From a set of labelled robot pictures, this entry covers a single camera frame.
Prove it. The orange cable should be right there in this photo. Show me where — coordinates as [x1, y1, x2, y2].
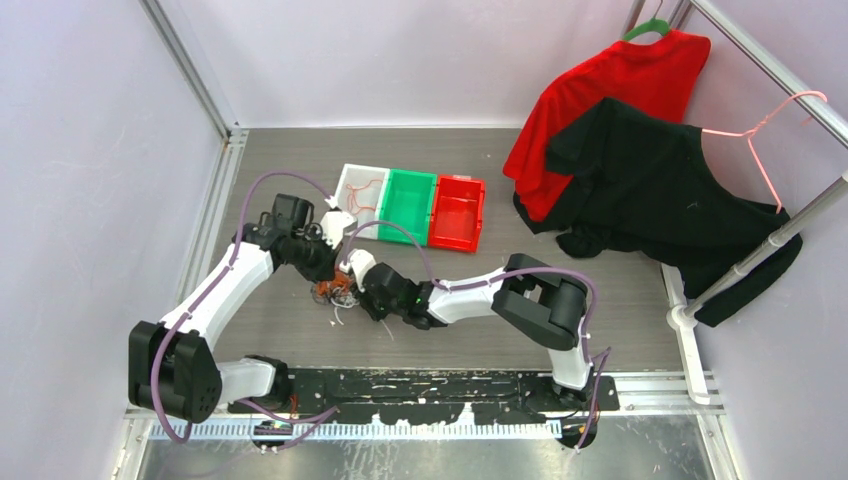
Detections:
[344, 182, 386, 215]

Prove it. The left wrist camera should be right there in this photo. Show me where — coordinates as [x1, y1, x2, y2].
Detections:
[319, 196, 358, 249]

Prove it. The green plastic bin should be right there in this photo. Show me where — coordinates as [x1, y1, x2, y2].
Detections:
[378, 169, 438, 246]

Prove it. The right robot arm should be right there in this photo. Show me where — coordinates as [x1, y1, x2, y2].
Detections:
[340, 249, 598, 411]

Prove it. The white plastic bin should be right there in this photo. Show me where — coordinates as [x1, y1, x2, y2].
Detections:
[335, 163, 390, 227]

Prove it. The pink hanger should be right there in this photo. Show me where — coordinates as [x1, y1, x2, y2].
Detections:
[700, 90, 829, 215]

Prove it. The metal clothes rack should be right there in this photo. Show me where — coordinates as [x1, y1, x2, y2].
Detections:
[621, 0, 848, 318]

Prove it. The red t-shirt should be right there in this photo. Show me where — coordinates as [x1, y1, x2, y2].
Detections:
[502, 30, 711, 233]

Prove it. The cable bundle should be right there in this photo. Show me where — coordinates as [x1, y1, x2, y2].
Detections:
[309, 276, 366, 327]

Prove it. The red plastic bin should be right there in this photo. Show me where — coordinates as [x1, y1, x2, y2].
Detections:
[427, 175, 486, 253]

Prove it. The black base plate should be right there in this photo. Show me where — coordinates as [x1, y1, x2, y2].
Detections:
[261, 368, 593, 426]

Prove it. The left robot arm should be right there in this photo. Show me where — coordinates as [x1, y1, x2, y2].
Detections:
[128, 194, 358, 424]

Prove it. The green hanger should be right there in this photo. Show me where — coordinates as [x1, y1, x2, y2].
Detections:
[621, 0, 672, 42]

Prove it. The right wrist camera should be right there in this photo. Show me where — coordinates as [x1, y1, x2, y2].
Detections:
[340, 249, 377, 284]

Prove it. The black t-shirt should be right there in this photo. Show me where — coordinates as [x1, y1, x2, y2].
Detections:
[529, 98, 789, 299]

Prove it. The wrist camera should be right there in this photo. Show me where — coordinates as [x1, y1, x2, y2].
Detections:
[319, 196, 358, 249]
[340, 249, 377, 284]

